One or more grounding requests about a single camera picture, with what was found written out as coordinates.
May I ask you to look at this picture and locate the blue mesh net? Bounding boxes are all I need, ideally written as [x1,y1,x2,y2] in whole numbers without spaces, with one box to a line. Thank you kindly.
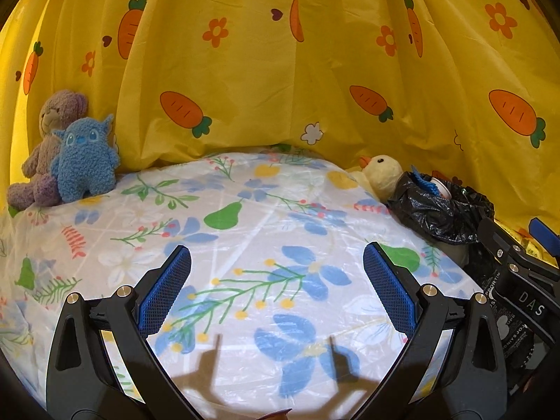
[411,170,440,195]

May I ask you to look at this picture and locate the yellow carrot print curtain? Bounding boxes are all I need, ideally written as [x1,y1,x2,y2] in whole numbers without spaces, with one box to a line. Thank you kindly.
[0,0,560,246]

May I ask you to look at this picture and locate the white orange paper cup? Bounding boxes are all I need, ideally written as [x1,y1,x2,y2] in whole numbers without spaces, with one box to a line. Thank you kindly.
[431,175,456,197]

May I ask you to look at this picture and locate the yellow duck plush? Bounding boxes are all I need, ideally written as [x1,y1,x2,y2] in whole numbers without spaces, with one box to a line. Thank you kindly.
[350,154,405,204]

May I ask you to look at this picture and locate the blue plush monster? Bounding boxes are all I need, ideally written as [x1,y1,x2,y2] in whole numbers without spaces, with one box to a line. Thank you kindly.
[49,114,121,202]

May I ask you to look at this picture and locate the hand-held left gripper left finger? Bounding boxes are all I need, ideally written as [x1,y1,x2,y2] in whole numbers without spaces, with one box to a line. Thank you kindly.
[46,245,193,420]

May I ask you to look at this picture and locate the floral plastic tablecloth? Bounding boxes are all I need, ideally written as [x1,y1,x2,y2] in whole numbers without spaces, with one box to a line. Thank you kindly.
[0,151,486,420]

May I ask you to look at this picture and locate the trash bin with black bag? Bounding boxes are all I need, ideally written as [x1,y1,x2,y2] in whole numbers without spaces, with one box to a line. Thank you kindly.
[387,170,495,267]

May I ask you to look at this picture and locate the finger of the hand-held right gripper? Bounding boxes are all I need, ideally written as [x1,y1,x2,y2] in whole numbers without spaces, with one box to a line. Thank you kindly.
[528,218,560,267]
[478,216,532,272]

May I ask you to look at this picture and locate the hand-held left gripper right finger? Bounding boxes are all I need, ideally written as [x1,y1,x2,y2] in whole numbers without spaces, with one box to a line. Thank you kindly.
[363,241,510,420]

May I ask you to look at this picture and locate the purple teddy bear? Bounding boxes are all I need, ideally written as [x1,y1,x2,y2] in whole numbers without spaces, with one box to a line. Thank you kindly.
[6,90,90,211]

